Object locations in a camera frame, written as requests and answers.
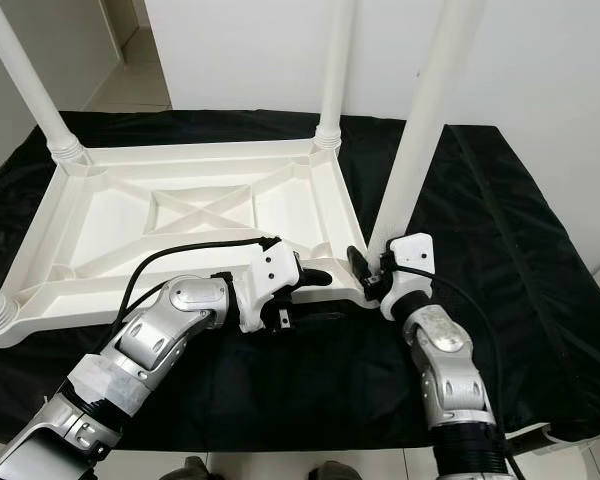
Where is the white plastic table top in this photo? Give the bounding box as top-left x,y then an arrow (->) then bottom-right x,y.
0,136 -> 379,349

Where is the black cloth table cover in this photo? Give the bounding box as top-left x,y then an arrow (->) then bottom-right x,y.
0,112 -> 600,451

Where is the grey right robot foot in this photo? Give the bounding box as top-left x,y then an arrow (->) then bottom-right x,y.
310,462 -> 361,480

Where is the grey robot foot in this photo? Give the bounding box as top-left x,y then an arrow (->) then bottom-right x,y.
175,458 -> 211,480
310,462 -> 361,480

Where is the grey left robot foot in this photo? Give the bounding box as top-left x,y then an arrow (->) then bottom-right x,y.
175,458 -> 211,480

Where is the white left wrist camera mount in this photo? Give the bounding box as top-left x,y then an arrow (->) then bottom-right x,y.
235,240 -> 303,333

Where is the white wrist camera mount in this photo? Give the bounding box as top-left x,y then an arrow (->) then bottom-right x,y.
235,240 -> 303,333
380,233 -> 436,321

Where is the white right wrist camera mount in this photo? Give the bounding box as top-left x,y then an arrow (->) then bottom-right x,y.
380,233 -> 436,321

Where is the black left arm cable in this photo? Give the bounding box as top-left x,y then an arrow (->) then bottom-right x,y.
120,236 -> 281,336

